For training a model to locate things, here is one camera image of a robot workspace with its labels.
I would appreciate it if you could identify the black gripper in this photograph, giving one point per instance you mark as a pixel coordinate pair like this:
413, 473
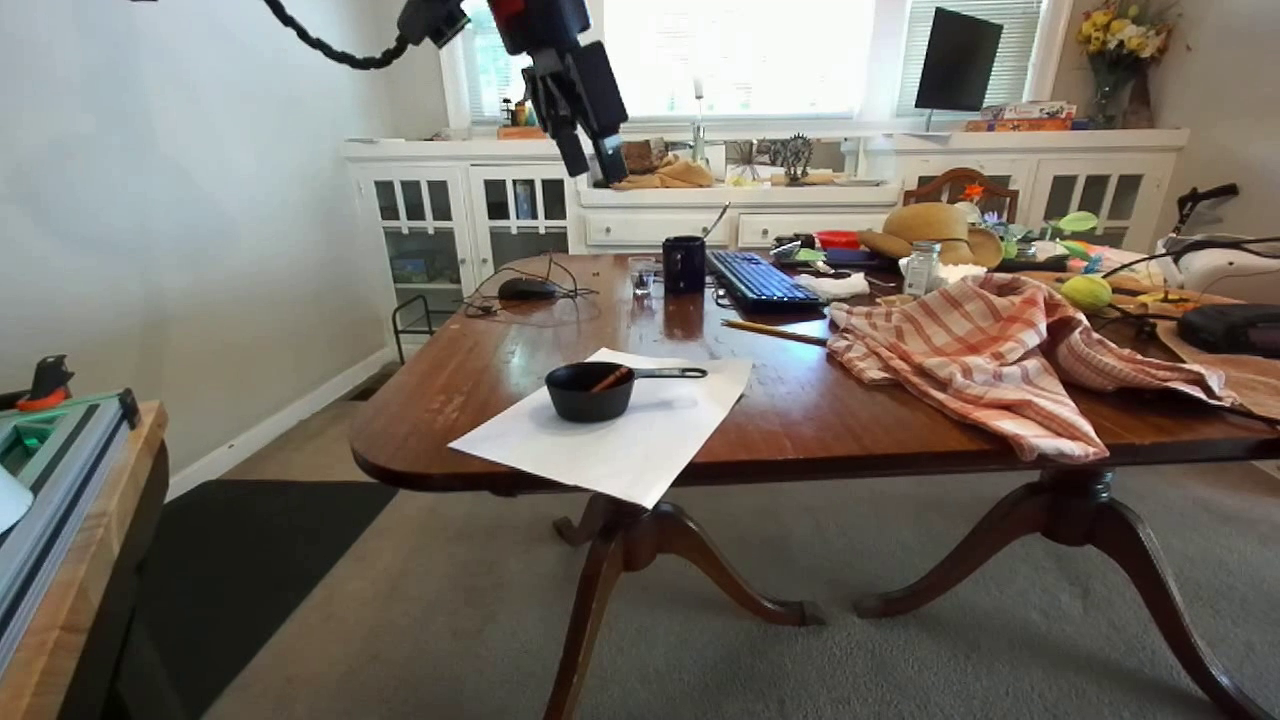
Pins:
567, 81

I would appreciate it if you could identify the red crayon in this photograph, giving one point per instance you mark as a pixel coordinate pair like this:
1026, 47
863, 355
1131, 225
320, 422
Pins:
609, 382

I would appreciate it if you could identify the black measuring cup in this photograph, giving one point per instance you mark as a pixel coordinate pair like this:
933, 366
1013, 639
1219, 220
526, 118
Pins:
583, 400

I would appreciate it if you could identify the white paper napkin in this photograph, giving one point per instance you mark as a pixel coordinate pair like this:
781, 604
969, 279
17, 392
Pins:
626, 454

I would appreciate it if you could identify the small clear glass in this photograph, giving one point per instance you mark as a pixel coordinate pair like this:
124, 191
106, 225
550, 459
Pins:
645, 282

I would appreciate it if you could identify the black mug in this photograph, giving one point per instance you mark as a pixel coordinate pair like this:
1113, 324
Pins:
685, 267

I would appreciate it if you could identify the black computer mouse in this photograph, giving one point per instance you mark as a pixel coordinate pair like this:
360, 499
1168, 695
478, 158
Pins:
526, 285

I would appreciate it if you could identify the white glass-door cabinet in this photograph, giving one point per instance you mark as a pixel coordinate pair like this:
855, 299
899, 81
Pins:
440, 215

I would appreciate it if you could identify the black computer keyboard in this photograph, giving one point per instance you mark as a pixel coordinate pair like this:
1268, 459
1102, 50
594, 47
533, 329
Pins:
761, 282

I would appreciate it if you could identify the black metal stand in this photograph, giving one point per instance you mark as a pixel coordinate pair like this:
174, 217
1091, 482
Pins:
401, 314

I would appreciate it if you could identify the wooden pencil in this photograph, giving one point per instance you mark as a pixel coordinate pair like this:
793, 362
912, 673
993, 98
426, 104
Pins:
773, 329

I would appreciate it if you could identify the red bowl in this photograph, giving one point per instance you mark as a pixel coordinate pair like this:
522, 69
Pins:
843, 243

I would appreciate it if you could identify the white bowl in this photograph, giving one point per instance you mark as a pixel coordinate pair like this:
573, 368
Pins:
835, 285

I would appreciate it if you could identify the tan straw hat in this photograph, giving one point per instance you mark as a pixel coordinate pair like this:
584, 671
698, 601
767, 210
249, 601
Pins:
933, 228

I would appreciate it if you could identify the small jar white lid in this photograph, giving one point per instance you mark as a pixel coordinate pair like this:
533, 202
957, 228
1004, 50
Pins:
926, 267

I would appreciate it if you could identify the dark wooden chair back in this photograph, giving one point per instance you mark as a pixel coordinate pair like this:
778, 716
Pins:
961, 186

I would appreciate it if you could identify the black computer monitor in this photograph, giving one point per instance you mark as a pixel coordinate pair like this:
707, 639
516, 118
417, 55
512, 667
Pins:
957, 62

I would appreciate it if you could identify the stack of books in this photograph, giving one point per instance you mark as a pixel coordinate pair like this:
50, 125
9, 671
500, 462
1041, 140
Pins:
1023, 118

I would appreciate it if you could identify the orange striped cloth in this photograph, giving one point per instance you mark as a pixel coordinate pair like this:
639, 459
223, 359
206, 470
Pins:
987, 355

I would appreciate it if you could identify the yellow green ball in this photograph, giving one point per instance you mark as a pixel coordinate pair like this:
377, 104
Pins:
1085, 294

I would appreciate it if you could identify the vase with yellow flowers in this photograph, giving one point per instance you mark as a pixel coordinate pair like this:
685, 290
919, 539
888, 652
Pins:
1120, 65

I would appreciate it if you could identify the black orange clamp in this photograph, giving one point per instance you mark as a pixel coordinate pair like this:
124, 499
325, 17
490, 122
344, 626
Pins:
46, 382

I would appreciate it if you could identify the black rounded object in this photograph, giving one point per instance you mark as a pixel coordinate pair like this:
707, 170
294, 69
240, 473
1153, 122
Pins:
1232, 329

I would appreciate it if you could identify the wooden table pedestal leg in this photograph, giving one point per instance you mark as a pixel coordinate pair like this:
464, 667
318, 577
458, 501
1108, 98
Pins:
614, 544
1065, 514

